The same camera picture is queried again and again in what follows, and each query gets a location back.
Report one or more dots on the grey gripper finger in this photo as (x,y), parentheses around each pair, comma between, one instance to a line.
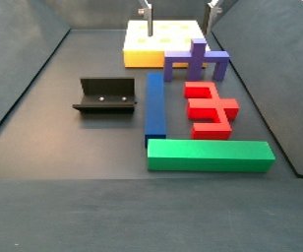
(145,11)
(213,11)

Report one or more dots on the green rectangular block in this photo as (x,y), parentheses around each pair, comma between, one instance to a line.
(209,155)

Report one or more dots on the yellow slotted board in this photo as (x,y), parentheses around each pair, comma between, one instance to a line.
(143,51)

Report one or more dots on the purple cross-shaped block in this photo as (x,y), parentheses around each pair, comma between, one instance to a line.
(195,57)

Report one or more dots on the long blue block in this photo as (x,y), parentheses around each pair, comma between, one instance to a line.
(154,108)

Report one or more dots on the red cross-shaped block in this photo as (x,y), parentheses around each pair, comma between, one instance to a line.
(210,111)

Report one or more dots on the black angle bracket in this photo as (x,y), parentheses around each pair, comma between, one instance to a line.
(106,94)

